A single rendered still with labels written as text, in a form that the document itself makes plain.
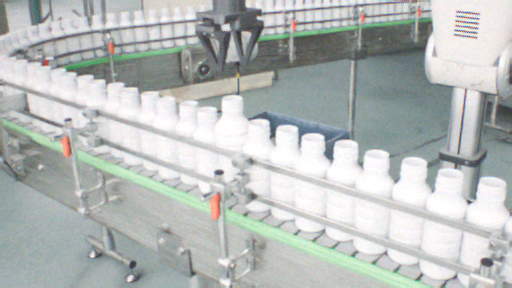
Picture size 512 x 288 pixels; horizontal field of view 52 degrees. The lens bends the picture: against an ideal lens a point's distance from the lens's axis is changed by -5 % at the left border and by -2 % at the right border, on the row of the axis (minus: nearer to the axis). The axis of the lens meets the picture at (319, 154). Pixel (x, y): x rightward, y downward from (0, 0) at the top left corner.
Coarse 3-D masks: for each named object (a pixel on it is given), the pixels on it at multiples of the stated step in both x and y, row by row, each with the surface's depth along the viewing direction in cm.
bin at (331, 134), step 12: (252, 120) 163; (276, 120) 167; (288, 120) 164; (300, 120) 161; (300, 132) 163; (312, 132) 160; (324, 132) 158; (336, 132) 155; (348, 132) 152; (300, 144) 164; (324, 144) 143
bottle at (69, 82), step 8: (64, 80) 123; (72, 80) 123; (64, 88) 123; (72, 88) 124; (64, 96) 123; (72, 96) 123; (64, 112) 125; (72, 112) 125; (64, 120) 126; (72, 120) 125; (80, 136) 127
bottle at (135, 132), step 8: (128, 88) 113; (136, 88) 113; (128, 96) 110; (136, 96) 112; (128, 104) 111; (136, 104) 112; (120, 112) 111; (128, 112) 111; (136, 112) 111; (136, 120) 112; (120, 128) 113; (128, 128) 112; (136, 128) 112; (128, 136) 113; (136, 136) 113; (128, 144) 113; (136, 144) 114; (128, 160) 115; (136, 160) 115
